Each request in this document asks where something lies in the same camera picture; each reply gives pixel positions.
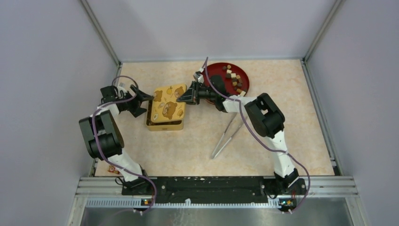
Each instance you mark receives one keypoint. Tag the orange owl sticker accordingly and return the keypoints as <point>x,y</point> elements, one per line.
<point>114,170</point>

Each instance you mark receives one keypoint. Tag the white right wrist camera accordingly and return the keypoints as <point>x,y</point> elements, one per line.
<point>198,76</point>

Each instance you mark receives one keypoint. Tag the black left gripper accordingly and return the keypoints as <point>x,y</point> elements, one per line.
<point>135,109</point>

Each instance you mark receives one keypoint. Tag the red round tray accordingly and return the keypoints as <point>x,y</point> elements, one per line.
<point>233,86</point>

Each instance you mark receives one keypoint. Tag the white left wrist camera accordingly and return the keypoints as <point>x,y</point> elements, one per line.
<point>121,86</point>

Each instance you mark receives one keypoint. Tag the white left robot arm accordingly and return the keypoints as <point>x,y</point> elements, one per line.
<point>103,139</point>

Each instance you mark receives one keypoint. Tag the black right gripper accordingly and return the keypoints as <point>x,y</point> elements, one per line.
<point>191,96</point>

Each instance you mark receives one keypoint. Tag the white cable duct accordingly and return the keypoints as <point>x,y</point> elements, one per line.
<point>138,203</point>

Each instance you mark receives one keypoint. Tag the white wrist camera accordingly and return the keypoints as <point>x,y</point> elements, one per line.
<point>198,76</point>
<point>121,86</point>

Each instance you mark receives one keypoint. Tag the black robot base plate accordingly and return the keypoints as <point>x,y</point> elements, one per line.
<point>211,190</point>

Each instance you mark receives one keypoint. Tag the gold chocolate box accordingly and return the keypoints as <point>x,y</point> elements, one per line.
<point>164,126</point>

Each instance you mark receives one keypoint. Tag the gold box lid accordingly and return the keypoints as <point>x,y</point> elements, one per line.
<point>164,107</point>

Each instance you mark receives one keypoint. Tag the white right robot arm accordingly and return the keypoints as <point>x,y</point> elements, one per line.
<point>266,118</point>

